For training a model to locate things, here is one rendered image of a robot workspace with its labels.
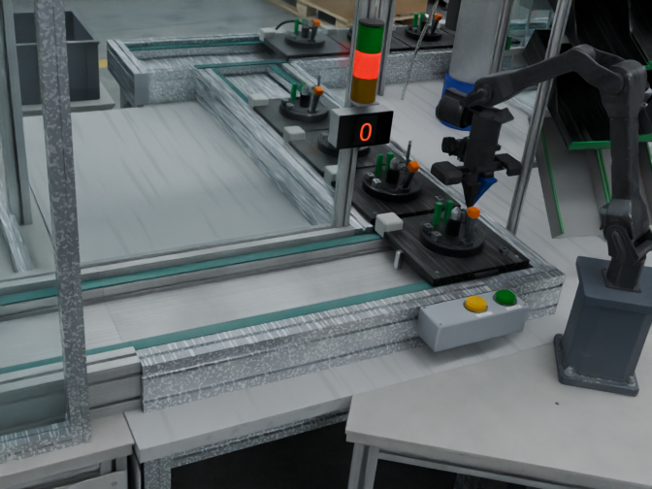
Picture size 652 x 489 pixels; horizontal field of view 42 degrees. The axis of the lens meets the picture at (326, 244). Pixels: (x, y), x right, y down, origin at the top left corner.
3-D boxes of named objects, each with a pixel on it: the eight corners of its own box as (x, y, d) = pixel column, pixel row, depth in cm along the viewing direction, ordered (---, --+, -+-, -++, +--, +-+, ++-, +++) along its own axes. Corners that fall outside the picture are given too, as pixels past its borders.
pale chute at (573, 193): (603, 235, 185) (615, 230, 181) (551, 239, 181) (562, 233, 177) (578, 115, 191) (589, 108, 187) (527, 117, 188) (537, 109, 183)
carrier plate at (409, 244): (528, 268, 177) (530, 259, 176) (432, 287, 167) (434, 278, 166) (463, 214, 195) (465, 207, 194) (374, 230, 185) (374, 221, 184)
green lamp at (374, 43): (386, 52, 161) (389, 27, 158) (363, 54, 158) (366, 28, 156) (373, 45, 164) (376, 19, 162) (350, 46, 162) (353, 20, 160)
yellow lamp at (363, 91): (379, 103, 166) (382, 79, 163) (357, 105, 163) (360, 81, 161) (367, 93, 169) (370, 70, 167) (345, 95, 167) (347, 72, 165)
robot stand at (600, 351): (637, 397, 157) (669, 309, 147) (559, 383, 159) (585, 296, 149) (626, 350, 170) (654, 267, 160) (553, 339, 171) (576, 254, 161)
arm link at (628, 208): (647, 58, 142) (611, 59, 146) (630, 66, 137) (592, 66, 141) (650, 238, 152) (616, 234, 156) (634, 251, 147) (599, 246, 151)
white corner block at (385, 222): (402, 237, 184) (404, 220, 182) (383, 240, 182) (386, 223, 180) (391, 227, 187) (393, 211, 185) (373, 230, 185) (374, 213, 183)
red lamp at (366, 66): (382, 78, 163) (385, 53, 161) (360, 80, 161) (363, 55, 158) (370, 70, 167) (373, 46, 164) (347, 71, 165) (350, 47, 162)
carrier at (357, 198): (459, 211, 196) (469, 163, 190) (370, 227, 186) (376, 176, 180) (407, 169, 215) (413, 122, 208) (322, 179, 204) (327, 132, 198)
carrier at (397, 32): (467, 48, 311) (472, 16, 304) (411, 52, 300) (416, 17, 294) (432, 29, 329) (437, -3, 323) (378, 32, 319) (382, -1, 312)
